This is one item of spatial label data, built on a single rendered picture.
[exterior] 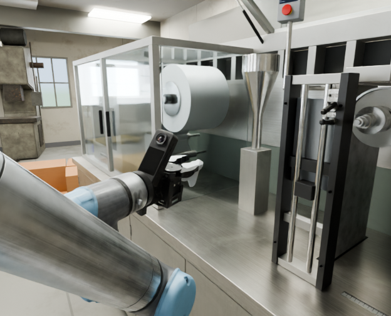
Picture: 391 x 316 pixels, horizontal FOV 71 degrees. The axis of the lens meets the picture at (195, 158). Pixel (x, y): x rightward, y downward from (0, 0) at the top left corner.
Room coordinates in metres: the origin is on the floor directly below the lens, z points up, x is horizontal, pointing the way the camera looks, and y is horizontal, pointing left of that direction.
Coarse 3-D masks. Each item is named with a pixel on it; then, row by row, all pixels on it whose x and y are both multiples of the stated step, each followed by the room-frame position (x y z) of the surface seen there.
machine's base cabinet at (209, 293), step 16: (80, 176) 2.00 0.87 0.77; (128, 224) 1.28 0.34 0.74; (144, 224) 1.14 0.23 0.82; (144, 240) 1.14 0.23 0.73; (160, 240) 1.01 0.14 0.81; (160, 256) 1.02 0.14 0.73; (176, 256) 0.92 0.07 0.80; (192, 272) 0.84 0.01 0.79; (208, 288) 0.77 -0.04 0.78; (224, 288) 0.71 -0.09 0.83; (208, 304) 0.77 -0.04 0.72; (224, 304) 0.70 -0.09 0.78; (240, 304) 0.66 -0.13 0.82
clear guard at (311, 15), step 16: (256, 0) 1.27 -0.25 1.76; (272, 0) 1.22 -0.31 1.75; (320, 0) 1.11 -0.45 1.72; (336, 0) 1.08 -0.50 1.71; (352, 0) 1.05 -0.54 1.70; (368, 0) 1.02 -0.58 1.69; (384, 0) 0.99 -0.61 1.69; (272, 16) 1.30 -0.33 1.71; (320, 16) 1.17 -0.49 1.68; (336, 16) 1.13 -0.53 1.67
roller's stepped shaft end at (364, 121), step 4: (360, 116) 0.62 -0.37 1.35; (364, 116) 0.61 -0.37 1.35; (368, 116) 0.62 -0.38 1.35; (372, 116) 0.62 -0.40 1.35; (356, 120) 0.61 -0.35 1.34; (360, 120) 0.60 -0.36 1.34; (364, 120) 0.60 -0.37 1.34; (368, 120) 0.61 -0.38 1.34; (372, 120) 0.61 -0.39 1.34; (376, 120) 0.63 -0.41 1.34; (356, 124) 0.60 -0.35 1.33; (360, 124) 0.60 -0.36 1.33; (364, 124) 0.61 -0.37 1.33; (368, 124) 0.61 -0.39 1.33; (372, 124) 0.62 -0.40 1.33; (364, 128) 0.62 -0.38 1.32
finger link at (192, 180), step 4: (184, 164) 0.61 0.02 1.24; (188, 164) 0.61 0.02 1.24; (192, 164) 0.61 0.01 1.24; (196, 164) 0.62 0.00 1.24; (200, 164) 0.63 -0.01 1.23; (200, 168) 0.63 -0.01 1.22; (196, 172) 0.63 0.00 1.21; (192, 176) 0.62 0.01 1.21; (196, 176) 0.63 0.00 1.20; (184, 180) 0.60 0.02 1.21; (188, 180) 0.61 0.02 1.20; (192, 180) 0.62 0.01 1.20; (196, 180) 0.63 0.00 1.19; (192, 184) 0.62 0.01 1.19
